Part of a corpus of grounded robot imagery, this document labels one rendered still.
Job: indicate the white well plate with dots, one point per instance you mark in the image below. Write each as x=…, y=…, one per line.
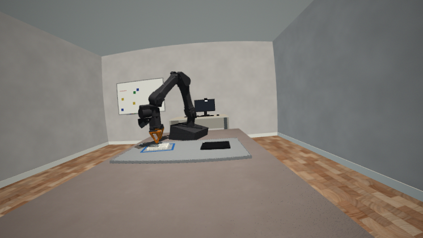
x=158, y=146

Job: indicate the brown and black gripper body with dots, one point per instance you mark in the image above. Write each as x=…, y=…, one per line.
x=158, y=125

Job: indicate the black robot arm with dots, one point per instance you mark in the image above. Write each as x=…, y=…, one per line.
x=156, y=98

